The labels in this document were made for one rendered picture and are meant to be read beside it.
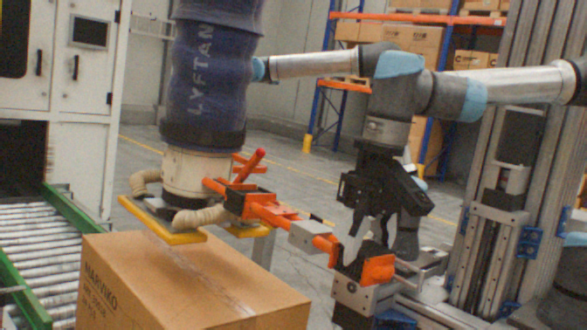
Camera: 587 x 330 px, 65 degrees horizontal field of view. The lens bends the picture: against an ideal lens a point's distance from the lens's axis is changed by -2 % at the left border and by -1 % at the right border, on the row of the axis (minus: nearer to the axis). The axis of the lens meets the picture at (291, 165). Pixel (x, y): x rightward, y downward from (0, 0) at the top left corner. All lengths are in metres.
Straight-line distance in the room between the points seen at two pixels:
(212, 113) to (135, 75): 9.67
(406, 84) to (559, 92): 0.41
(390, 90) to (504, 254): 0.76
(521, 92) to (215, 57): 0.67
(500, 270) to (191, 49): 1.00
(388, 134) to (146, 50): 10.22
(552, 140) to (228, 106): 0.87
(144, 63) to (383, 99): 10.20
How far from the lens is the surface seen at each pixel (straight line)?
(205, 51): 1.16
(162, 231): 1.15
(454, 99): 0.81
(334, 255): 0.84
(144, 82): 10.92
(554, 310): 1.29
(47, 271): 2.29
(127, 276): 1.29
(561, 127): 1.44
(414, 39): 9.07
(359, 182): 0.80
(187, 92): 1.17
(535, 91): 1.05
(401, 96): 0.77
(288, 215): 0.99
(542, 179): 1.45
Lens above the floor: 1.50
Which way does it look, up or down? 10 degrees down
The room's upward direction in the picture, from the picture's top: 10 degrees clockwise
